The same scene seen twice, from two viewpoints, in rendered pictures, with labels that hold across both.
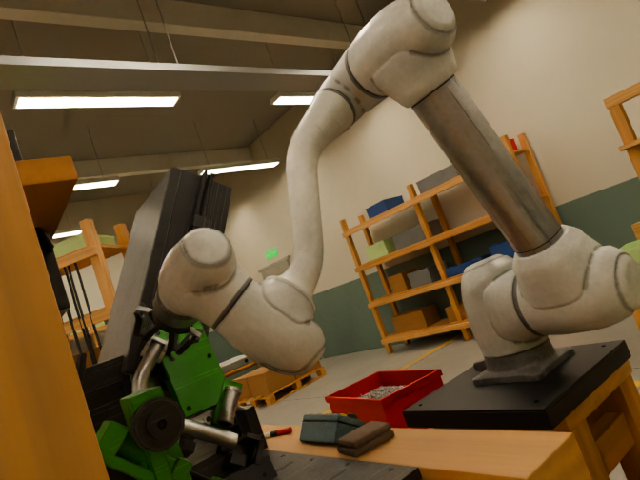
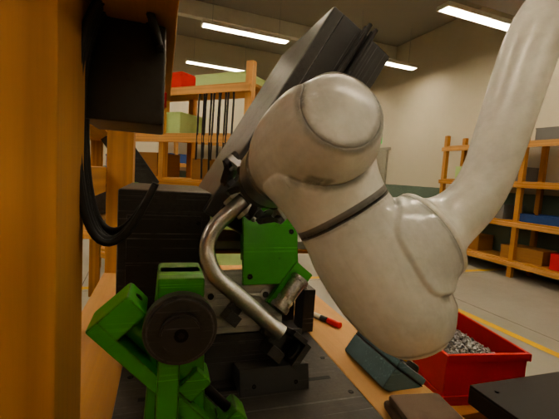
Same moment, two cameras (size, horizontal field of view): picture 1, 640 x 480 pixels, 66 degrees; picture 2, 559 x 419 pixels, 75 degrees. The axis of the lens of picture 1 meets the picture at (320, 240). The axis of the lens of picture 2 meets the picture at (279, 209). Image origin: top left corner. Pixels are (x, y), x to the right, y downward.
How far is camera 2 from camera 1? 0.44 m
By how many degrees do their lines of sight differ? 23
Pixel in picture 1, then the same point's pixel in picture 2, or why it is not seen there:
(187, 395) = (253, 263)
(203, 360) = (283, 234)
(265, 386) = not seen: hidden behind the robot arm
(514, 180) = not seen: outside the picture
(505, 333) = not seen: outside the picture
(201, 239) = (337, 93)
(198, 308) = (289, 201)
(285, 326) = (409, 291)
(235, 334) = (327, 265)
